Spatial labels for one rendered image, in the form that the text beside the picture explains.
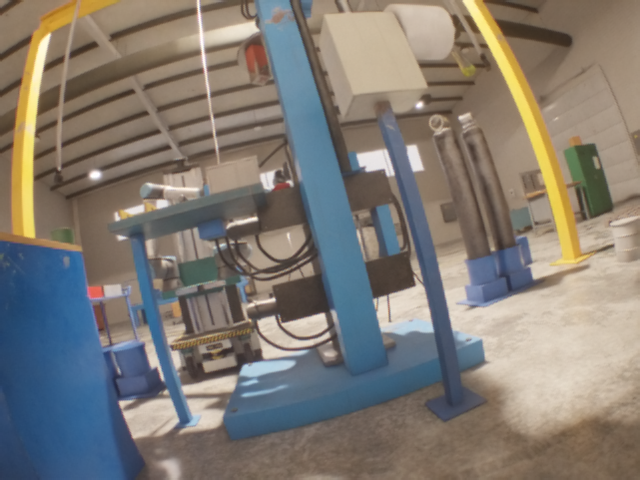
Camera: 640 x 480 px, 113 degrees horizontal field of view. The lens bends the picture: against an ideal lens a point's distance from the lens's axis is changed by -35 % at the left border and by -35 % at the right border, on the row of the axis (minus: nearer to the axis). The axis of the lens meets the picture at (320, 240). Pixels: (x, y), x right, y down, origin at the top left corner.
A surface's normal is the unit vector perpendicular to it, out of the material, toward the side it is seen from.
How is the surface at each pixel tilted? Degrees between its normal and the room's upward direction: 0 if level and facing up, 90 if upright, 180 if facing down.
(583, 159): 90
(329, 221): 90
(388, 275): 90
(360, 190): 90
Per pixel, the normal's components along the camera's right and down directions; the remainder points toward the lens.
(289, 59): 0.11, -0.10
